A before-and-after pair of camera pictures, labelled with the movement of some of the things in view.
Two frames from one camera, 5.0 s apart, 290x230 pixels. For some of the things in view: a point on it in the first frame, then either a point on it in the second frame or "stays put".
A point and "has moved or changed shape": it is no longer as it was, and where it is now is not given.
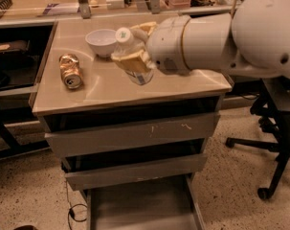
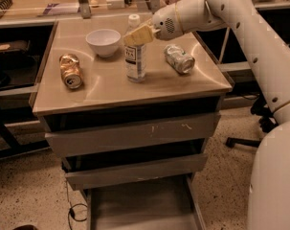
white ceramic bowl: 102,41 stays put
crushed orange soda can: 70,71 stays put
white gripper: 166,45 to 164,25
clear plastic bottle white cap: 129,40 has moved or changed shape
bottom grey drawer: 165,204 stays put
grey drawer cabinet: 134,149 stays put
